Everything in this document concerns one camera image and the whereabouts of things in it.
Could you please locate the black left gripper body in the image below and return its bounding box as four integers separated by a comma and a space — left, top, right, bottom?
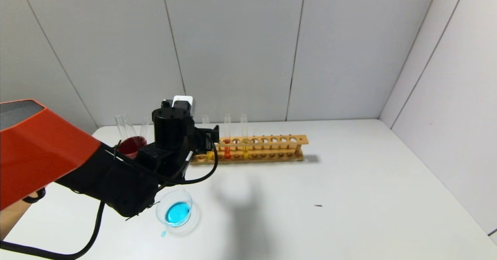
194, 125, 220, 152

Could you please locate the deep yellow pigment test tube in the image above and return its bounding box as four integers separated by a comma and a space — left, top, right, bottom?
202, 115, 214, 160

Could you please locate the red pigment test tube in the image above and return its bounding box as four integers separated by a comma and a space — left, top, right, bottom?
224, 114, 232, 159

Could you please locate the pale yellow pigment test tube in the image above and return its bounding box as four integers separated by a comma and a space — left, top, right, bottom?
240, 114, 249, 159

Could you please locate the wooden test tube rack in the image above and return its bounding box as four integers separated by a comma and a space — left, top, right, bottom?
190, 135, 309, 165

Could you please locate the dark red cup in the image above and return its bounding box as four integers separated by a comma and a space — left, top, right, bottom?
118, 136, 149, 160

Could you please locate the clear glass dish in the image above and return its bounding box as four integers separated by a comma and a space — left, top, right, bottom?
156, 189, 201, 236

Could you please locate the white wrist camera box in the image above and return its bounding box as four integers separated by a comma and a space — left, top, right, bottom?
172, 95, 196, 117

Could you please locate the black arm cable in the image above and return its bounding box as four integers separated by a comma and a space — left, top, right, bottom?
0, 136, 220, 260

